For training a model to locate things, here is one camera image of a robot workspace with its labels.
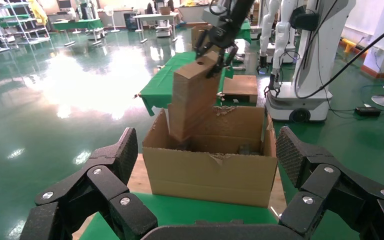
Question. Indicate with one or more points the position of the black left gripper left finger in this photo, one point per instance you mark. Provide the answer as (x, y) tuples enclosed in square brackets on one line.
[(106, 185)]

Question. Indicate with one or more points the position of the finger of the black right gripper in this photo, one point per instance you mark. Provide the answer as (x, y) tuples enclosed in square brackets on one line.
[(202, 44), (226, 58)]

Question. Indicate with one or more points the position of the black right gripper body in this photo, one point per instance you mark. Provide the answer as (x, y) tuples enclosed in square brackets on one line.
[(233, 23)]

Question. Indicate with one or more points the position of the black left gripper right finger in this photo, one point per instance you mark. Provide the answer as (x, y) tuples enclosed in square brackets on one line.
[(328, 192)]

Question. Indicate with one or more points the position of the brown cardboard carton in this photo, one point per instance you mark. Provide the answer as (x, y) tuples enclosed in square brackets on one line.
[(198, 29)]

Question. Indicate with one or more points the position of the flat brown cardboard box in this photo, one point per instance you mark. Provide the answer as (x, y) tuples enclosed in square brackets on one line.
[(240, 86)]

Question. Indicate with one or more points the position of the large open cardboard carton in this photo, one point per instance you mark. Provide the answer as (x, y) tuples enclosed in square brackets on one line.
[(178, 179)]

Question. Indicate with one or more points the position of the silver binder clip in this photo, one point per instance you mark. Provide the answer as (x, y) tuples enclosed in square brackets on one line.
[(220, 96), (160, 67), (230, 68), (137, 96)]

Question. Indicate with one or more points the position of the green covered table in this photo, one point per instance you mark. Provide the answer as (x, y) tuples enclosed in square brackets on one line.
[(245, 31), (77, 24)]

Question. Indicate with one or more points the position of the small white cart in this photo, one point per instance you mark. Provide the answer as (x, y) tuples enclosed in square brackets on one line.
[(164, 30)]

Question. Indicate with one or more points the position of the white table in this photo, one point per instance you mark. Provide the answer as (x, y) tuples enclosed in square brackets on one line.
[(155, 16)]

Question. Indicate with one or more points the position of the green tablecloth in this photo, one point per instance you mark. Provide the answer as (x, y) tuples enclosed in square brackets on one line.
[(159, 86), (178, 213)]

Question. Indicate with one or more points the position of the black cabinet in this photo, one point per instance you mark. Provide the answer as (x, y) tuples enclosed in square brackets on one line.
[(130, 21)]

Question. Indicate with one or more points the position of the white wheeled robot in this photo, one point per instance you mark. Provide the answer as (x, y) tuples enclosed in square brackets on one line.
[(298, 106)]

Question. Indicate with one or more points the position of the black power adapter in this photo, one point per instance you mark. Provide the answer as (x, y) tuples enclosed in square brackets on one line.
[(367, 111)]

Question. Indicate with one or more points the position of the black foam insert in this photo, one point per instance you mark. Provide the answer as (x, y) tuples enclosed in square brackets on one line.
[(248, 149)]

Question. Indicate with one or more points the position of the white standing fan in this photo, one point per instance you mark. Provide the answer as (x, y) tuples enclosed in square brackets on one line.
[(112, 15)]

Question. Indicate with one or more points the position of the yellow hanging garment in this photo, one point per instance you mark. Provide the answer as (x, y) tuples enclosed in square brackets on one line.
[(39, 13)]

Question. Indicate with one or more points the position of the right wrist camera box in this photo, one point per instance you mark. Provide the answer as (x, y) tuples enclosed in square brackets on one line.
[(213, 16)]

